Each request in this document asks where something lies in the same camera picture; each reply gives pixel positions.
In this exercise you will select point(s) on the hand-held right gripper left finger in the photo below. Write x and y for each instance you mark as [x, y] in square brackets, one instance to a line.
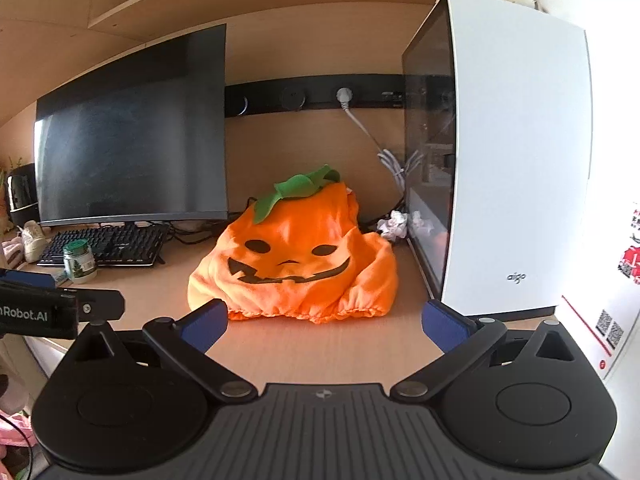
[207, 327]

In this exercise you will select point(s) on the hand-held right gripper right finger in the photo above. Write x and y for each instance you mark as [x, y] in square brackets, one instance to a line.
[442, 325]

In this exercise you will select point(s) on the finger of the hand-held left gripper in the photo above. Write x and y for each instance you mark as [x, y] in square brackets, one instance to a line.
[27, 278]
[102, 305]

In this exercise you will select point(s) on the orange pumpkin costume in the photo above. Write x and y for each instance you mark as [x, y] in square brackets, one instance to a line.
[295, 240]

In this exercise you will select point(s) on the pale pink small cloth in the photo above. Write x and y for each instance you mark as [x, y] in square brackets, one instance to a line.
[11, 255]

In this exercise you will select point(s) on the white sneaker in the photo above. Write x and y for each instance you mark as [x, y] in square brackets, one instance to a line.
[32, 240]

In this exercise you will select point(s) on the glass jar with green lid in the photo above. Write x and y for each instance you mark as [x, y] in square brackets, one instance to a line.
[80, 267]

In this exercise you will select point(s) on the black keyboard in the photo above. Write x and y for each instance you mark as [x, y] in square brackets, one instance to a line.
[115, 245]

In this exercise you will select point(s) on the black rounded appliance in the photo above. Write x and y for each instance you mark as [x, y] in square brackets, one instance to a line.
[20, 195]

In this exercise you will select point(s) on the crumpled white tissue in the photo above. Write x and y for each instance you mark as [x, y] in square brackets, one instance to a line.
[397, 222]

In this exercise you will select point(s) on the black curved computer monitor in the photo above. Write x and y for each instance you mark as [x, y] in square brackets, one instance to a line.
[130, 135]

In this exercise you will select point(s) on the white computer case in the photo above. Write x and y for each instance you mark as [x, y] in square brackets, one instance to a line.
[520, 160]

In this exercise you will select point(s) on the white wall label sheet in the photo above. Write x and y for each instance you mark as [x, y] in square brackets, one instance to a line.
[612, 330]

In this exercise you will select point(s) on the red wall sticker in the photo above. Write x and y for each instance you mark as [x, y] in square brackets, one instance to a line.
[631, 260]

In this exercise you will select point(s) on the black wall power strip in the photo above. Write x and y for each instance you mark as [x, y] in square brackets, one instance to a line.
[310, 91]

